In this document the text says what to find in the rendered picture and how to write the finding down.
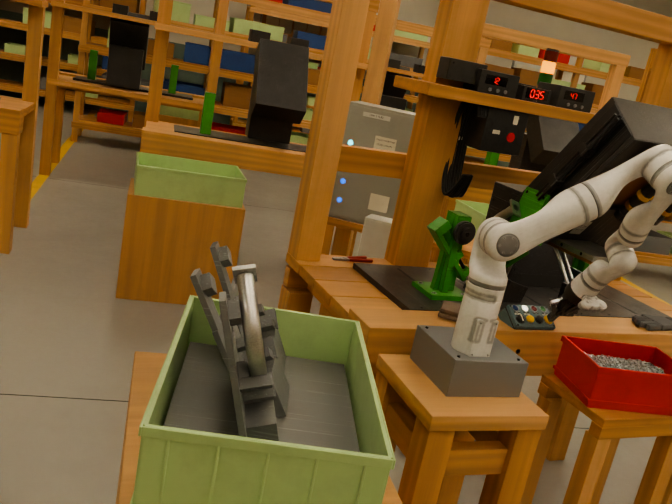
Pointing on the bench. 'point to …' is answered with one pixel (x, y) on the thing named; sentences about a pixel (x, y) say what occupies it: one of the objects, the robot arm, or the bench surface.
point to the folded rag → (449, 310)
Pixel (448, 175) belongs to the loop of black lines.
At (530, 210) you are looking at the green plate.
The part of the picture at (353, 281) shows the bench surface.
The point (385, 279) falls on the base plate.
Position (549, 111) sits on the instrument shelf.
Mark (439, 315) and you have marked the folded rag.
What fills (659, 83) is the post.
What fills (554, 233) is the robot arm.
